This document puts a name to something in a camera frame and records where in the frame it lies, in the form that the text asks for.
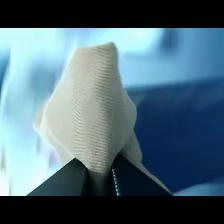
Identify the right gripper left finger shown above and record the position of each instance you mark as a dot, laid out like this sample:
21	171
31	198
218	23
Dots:
68	181

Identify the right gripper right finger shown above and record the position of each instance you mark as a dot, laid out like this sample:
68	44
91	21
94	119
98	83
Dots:
136	181

